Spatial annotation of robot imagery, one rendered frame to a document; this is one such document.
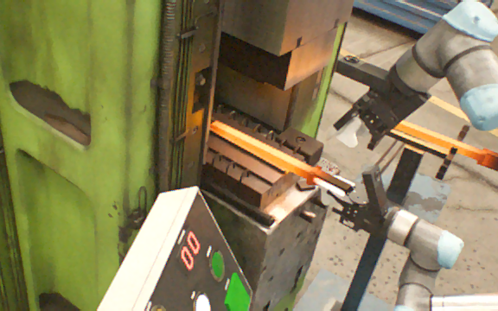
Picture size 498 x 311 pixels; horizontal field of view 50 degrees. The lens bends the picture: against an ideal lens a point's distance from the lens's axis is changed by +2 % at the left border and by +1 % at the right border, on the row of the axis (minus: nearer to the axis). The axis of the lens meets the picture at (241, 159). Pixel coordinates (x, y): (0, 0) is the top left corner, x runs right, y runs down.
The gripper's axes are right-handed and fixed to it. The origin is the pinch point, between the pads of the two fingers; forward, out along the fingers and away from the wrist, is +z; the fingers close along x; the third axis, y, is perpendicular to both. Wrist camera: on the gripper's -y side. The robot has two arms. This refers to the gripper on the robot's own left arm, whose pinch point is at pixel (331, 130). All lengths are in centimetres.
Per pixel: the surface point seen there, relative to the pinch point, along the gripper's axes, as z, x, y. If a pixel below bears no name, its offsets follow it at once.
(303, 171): 24.4, 12.6, 2.5
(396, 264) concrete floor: 107, 111, 64
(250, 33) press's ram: -3.2, -3.3, -24.9
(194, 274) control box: 10.7, -39.2, 4.1
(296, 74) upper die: 1.7, 6.0, -14.1
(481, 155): 13, 64, 32
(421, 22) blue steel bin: 136, 386, -33
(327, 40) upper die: -2.6, 17.0, -16.3
